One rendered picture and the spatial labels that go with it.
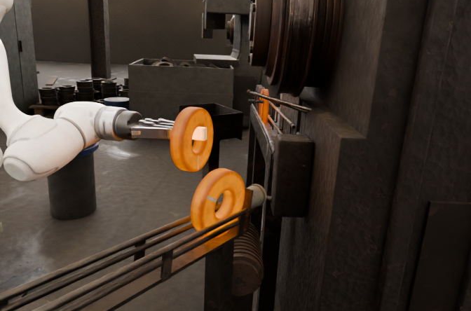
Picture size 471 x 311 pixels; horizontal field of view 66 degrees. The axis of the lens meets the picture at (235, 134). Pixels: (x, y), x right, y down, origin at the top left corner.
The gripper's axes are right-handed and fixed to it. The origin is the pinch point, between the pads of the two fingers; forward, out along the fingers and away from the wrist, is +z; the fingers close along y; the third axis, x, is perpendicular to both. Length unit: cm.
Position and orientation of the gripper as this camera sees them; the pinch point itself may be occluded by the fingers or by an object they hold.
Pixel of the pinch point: (192, 132)
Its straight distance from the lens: 88.8
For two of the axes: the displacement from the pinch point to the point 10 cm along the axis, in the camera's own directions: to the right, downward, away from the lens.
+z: 9.2, 1.0, -3.7
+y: -3.8, 2.3, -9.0
